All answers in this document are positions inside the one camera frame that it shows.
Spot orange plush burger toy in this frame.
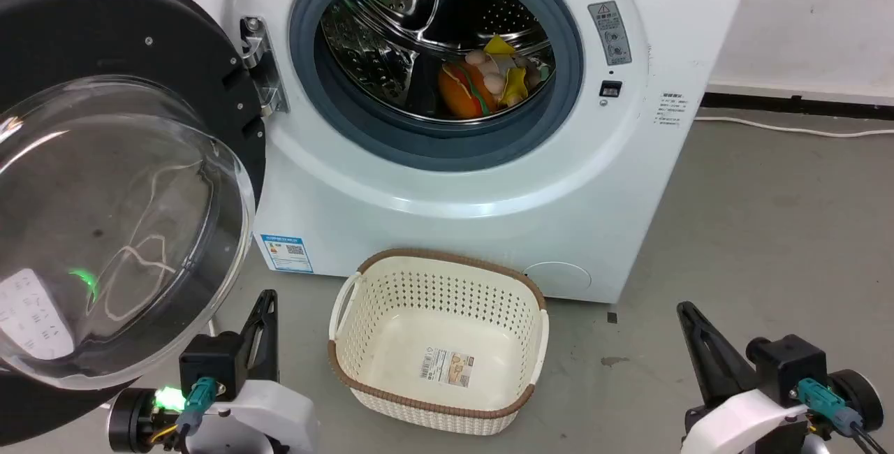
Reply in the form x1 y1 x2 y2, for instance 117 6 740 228
438 63 499 119

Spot white front-load washing machine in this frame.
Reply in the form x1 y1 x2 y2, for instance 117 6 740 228
133 0 760 305

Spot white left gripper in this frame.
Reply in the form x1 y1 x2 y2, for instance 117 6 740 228
107 291 321 454

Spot teal plug cable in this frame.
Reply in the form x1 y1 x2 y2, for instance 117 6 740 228
174 376 219 439
796 378 894 454

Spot blue energy label sticker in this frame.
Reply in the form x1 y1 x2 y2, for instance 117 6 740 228
259 233 314 274

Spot right teal plug cable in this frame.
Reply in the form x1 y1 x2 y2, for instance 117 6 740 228
796 378 894 454

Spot grey warning sticker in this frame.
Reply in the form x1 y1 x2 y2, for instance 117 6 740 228
587 0 633 67

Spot left teal plug cable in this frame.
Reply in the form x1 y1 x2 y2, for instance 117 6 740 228
174 376 219 439

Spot black baseboard strip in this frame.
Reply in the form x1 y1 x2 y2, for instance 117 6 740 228
700 92 894 122

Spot black washer door glass bowl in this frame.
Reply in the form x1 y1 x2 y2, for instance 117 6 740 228
0 0 268 445

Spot metal door hinge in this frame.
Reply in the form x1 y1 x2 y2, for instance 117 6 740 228
240 16 291 117

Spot small printed text sticker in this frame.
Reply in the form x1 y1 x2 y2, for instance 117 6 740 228
655 92 693 128

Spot cream plastic laundry basket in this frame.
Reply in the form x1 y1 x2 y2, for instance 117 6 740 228
326 247 551 437

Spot round filter cover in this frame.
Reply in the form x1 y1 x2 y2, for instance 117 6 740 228
523 261 593 302

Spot stainless steel washer drum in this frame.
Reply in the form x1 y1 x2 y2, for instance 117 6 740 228
319 0 557 124

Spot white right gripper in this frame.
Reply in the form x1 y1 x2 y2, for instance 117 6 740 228
676 301 885 454

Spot paper basket label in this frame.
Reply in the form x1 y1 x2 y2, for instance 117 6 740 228
418 347 471 389

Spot doll with yellow clothes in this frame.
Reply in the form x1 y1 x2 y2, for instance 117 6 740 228
464 35 552 108

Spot white floor cable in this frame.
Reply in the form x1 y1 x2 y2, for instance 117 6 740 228
693 115 894 140

